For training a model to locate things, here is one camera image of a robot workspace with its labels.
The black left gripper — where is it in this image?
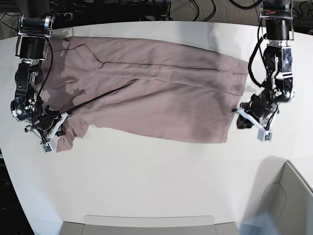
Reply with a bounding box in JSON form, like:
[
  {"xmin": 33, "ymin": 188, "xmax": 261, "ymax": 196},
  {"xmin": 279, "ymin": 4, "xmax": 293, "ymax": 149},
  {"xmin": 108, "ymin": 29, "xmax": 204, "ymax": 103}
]
[{"xmin": 236, "ymin": 94, "xmax": 278, "ymax": 129}]

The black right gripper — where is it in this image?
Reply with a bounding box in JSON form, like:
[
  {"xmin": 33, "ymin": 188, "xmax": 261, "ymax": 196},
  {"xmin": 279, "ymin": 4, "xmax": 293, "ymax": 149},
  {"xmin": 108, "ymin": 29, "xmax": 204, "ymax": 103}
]
[{"xmin": 30, "ymin": 110, "xmax": 66, "ymax": 137}]

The dusty pink T-shirt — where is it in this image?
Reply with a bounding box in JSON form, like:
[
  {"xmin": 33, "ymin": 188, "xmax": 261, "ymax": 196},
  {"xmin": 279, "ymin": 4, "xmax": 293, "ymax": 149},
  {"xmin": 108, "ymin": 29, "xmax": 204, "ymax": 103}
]
[{"xmin": 41, "ymin": 37, "xmax": 248, "ymax": 152}]

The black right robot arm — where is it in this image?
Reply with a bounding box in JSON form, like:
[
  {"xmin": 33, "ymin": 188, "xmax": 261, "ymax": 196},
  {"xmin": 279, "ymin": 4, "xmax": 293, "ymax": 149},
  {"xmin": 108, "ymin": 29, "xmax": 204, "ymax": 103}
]
[{"xmin": 10, "ymin": 0, "xmax": 67, "ymax": 142}]

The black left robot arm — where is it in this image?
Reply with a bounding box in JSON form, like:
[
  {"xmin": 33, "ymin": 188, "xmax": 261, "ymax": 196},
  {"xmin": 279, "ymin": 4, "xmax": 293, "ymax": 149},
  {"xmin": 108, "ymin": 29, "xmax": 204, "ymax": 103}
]
[{"xmin": 240, "ymin": 0, "xmax": 294, "ymax": 130}]

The grey storage bin right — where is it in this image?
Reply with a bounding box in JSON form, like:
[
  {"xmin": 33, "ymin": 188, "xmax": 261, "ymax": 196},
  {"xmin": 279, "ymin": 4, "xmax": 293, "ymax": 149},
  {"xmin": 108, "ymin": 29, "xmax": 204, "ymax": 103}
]
[{"xmin": 255, "ymin": 161, "xmax": 313, "ymax": 235}]

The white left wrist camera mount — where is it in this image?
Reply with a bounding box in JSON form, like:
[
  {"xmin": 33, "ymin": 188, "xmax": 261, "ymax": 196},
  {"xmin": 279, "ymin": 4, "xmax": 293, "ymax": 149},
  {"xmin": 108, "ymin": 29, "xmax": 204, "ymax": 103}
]
[{"xmin": 232, "ymin": 108, "xmax": 273, "ymax": 141}]

